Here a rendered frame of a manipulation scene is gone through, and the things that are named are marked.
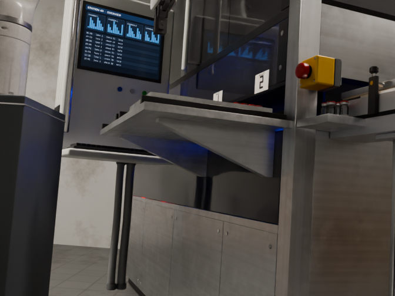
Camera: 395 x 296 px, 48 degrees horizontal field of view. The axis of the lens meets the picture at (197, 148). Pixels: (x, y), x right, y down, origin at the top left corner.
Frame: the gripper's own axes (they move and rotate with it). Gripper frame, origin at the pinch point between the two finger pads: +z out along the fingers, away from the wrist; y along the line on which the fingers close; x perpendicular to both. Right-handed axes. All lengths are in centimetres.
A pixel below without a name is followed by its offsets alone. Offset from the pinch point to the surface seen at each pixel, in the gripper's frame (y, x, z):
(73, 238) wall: 364, -18, 103
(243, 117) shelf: -11.0, -20.1, 23.5
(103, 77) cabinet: 88, 2, -5
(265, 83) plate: 4.1, -34.6, 9.5
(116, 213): 100, -11, 57
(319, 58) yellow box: -21.6, -34.7, 8.6
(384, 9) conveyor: -83, 3, 26
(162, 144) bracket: 48, -16, 27
